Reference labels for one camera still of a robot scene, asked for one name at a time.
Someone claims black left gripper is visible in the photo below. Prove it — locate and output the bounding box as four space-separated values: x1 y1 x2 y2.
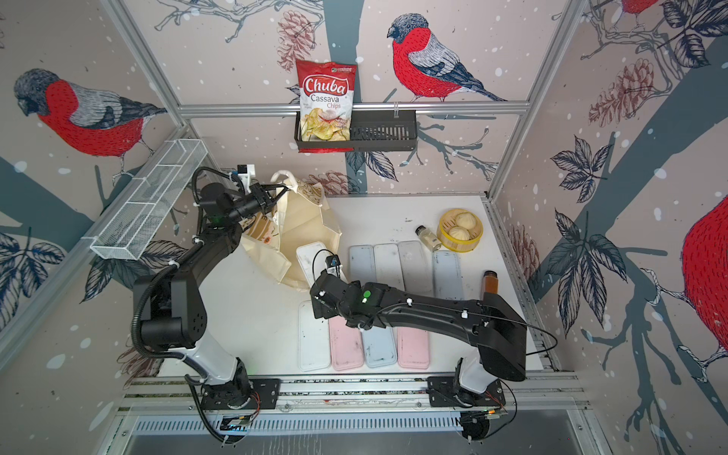
226 185 288 226

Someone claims white pencil case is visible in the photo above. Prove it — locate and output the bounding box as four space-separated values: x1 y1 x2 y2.
298 301 331 372
373 244 405 290

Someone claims light blue pencil case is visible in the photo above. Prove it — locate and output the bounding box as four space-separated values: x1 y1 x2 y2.
349 246 377 284

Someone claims cream canvas tote bag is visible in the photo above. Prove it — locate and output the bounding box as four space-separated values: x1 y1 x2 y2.
240 170 342 291

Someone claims pink pencil case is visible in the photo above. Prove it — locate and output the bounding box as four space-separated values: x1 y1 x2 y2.
329 317 365 372

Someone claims cream pencil case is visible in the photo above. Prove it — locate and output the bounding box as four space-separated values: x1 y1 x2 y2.
397 241 434 297

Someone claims grey pencil case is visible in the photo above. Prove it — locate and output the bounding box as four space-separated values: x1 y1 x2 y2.
432 250 464 301

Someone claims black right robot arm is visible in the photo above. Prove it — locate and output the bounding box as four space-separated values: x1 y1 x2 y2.
309 252 559 394

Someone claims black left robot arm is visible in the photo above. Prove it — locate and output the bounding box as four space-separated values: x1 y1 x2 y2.
130 167 289 386

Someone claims red Chuba cassava chips bag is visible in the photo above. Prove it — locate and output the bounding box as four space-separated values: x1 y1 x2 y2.
296 60 358 154

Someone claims glass spice jar black lid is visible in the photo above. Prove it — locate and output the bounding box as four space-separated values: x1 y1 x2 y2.
415 226 442 252

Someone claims steamed bun lower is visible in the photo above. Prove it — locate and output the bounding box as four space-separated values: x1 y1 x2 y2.
449 226 470 242

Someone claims steamed bun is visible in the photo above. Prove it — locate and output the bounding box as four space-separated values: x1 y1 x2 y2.
449 226 470 242
455 212 478 229

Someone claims yellow bamboo steamer basket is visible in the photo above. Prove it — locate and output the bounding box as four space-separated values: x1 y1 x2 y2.
436 209 483 253

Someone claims steamed bun upper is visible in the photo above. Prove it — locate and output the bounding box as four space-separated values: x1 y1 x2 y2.
455 212 478 229

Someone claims orange sauce bottle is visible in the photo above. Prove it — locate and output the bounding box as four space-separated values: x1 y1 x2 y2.
482 270 499 295

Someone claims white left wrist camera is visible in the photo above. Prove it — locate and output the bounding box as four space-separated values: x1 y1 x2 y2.
229 164 257 191

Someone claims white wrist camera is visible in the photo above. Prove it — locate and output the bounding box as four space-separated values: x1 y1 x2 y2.
229 164 257 191
325 254 341 278

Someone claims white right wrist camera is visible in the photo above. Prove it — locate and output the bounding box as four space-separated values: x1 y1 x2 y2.
325 254 341 278

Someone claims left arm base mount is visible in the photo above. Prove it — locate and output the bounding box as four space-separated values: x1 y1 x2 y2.
201 377 282 411

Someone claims black wall-mounted basket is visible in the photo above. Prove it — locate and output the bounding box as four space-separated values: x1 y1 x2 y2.
294 110 418 154

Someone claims white wire mesh shelf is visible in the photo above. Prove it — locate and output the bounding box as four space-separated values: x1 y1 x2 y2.
91 138 208 260

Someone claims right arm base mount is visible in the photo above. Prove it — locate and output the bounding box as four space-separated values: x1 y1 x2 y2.
426 375 506 409

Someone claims aluminium front rail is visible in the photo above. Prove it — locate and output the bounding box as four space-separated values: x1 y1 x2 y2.
119 372 591 413

